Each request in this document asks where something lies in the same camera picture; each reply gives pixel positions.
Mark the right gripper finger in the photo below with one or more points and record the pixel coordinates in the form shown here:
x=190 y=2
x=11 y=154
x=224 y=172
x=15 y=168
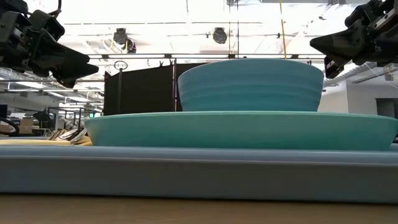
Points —
x=342 y=39
x=345 y=54

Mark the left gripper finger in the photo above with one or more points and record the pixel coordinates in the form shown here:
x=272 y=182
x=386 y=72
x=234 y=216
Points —
x=65 y=56
x=74 y=71

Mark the blue bowl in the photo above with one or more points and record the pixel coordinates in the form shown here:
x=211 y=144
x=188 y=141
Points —
x=248 y=87

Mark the teal round plate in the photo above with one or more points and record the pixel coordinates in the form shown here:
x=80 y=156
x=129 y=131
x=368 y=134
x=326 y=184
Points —
x=236 y=130

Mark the blue plastic tray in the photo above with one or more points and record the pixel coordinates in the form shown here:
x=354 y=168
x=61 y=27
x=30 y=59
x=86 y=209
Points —
x=199 y=177

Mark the hanging power plug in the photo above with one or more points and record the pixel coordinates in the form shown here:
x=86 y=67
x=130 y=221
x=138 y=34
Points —
x=130 y=46

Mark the black partition panel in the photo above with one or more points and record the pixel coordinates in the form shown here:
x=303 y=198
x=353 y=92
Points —
x=140 y=93

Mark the cardboard box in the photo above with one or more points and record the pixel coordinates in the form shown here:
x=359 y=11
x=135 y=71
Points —
x=26 y=124

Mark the white corrugated ceiling duct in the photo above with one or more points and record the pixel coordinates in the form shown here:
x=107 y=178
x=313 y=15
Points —
x=354 y=73

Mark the black metal table frame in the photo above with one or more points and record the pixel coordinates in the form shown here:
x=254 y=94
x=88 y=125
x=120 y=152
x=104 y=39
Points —
x=231 y=56

